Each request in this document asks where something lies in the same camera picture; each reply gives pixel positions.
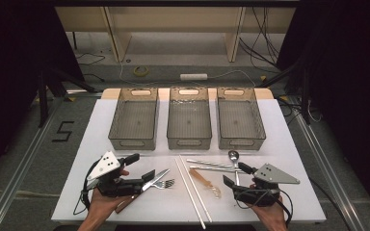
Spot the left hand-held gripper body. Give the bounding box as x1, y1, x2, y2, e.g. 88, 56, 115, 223
87, 151, 144, 197

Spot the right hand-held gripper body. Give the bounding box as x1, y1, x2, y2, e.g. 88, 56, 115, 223
232, 163, 301, 208

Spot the wooden-handled table knife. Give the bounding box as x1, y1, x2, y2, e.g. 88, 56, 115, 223
115, 168, 172, 215

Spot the metal spoon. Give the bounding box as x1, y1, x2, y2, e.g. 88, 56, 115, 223
227, 149, 241, 187

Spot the metal fork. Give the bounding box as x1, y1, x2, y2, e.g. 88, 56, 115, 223
150, 178, 176, 191

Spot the metal chopstick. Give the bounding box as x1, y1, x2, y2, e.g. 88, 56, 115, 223
186, 159, 235, 168
189, 165, 249, 174

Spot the wooden spoon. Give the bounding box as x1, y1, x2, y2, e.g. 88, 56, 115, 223
188, 168, 223, 199

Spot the grey translucent plastic bin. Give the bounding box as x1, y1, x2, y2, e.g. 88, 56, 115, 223
216, 87, 267, 151
167, 87, 213, 151
108, 88, 159, 151

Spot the person's left hand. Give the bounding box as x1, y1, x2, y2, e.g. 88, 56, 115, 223
87, 169, 132, 223

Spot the person's right hand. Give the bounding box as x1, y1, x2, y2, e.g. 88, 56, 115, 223
250, 195, 289, 225

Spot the white table cover sheet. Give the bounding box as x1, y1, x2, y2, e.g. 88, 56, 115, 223
51, 98, 327, 224

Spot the black metal stand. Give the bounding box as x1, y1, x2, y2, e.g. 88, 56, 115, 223
38, 66, 97, 129
256, 57, 312, 125

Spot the yellow tape roll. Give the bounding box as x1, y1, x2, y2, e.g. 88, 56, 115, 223
133, 65, 149, 77

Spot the white power strip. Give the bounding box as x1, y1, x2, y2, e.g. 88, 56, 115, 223
179, 73, 209, 82

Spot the light wooden shelf unit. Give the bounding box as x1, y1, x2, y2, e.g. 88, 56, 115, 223
55, 7, 297, 64

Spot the black curtain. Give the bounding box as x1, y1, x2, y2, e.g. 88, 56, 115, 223
0, 0, 85, 187
276, 0, 370, 222

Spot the left hand-held gripper cable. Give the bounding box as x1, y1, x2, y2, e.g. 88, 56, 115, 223
72, 160, 101, 216

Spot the hand-held gripper cable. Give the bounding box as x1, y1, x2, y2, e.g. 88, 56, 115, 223
72, 160, 101, 216
234, 187, 294, 226

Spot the right hand-held gripper cable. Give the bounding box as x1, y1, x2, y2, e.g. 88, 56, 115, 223
234, 187, 294, 226

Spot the metal floor rail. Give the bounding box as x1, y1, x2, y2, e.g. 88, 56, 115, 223
288, 95, 367, 231
0, 95, 66, 231

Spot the thick black floor cable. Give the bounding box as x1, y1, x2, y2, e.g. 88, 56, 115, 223
307, 176, 352, 231

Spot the white floor cable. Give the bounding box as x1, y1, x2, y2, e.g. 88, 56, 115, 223
119, 61, 258, 89

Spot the thin black floor cable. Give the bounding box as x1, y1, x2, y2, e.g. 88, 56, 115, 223
75, 52, 106, 83

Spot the bundle of black cables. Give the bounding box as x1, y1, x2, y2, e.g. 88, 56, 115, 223
239, 7, 280, 70

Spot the black overhead frame bar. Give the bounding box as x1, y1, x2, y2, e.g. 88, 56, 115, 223
52, 0, 301, 8

